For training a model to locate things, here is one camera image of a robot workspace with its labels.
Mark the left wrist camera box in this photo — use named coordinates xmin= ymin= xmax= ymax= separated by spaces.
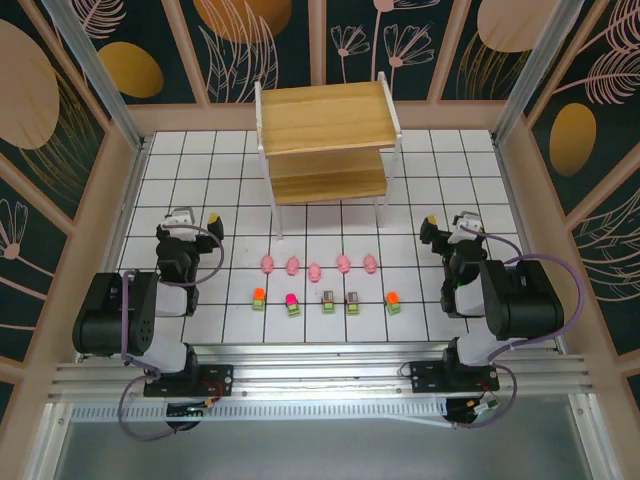
xmin=164 ymin=207 xmax=196 ymax=230

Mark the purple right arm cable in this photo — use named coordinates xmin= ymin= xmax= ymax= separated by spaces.
xmin=447 ymin=223 xmax=587 ymax=431

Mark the aluminium mounting rail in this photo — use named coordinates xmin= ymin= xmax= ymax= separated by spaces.
xmin=49 ymin=341 xmax=596 ymax=401

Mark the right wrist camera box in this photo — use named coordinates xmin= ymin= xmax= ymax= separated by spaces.
xmin=452 ymin=210 xmax=484 ymax=234

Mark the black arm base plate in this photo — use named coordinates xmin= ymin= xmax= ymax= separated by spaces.
xmin=143 ymin=363 xmax=235 ymax=399
xmin=408 ymin=359 xmax=501 ymax=394

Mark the aluminium frame post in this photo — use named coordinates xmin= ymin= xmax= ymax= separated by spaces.
xmin=491 ymin=0 xmax=574 ymax=146
xmin=42 ymin=0 xmax=149 ymax=151

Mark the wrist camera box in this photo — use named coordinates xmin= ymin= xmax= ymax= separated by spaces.
xmin=164 ymin=207 xmax=196 ymax=230
xmin=452 ymin=210 xmax=484 ymax=234

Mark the white slotted cable duct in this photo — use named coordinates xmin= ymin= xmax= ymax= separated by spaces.
xmin=72 ymin=397 xmax=454 ymax=429

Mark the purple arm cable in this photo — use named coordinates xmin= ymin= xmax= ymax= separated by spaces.
xmin=117 ymin=223 xmax=225 ymax=443
xmin=447 ymin=223 xmax=587 ymax=431

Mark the wooden shelf white frame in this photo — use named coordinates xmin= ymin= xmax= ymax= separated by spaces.
xmin=253 ymin=71 xmax=403 ymax=240

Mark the aluminium table edge strip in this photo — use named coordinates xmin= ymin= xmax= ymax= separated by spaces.
xmin=77 ymin=142 xmax=150 ymax=364
xmin=492 ymin=139 xmax=569 ymax=354

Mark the frosted grey panel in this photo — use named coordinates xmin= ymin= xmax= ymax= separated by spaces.
xmin=27 ymin=392 xmax=619 ymax=480

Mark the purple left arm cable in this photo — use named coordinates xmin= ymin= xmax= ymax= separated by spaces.
xmin=117 ymin=223 xmax=225 ymax=443

